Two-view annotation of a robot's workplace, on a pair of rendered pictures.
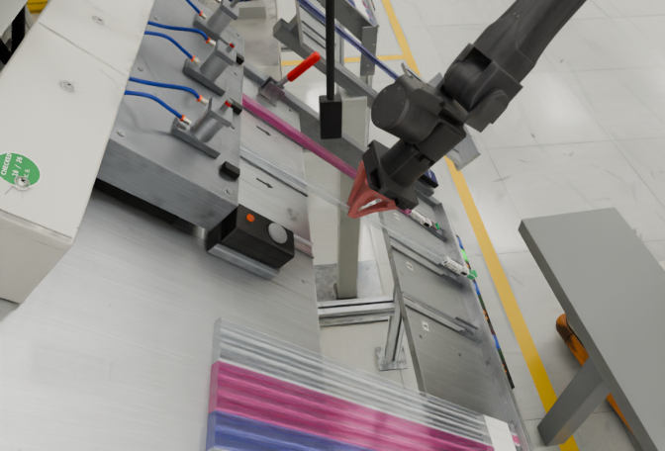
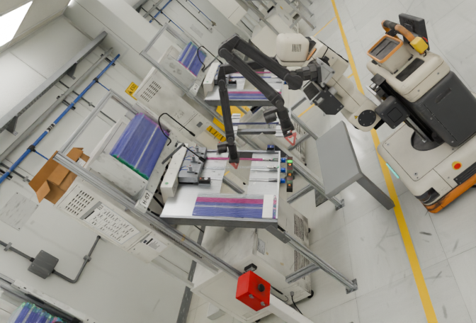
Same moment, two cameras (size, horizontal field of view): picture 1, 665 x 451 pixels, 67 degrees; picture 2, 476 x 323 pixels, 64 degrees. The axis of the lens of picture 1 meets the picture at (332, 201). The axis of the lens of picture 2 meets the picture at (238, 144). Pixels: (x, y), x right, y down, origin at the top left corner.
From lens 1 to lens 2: 2.16 m
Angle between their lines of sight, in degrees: 41
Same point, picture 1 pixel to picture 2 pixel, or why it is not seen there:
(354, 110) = (262, 137)
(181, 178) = (188, 177)
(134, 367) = (186, 200)
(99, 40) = (175, 166)
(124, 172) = (182, 180)
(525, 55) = (228, 130)
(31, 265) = (171, 191)
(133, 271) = (186, 190)
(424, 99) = (220, 146)
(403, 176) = (232, 157)
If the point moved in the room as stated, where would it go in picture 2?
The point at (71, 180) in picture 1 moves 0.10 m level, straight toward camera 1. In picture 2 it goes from (171, 182) to (172, 188)
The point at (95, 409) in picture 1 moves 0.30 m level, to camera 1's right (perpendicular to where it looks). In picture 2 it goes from (181, 203) to (210, 183)
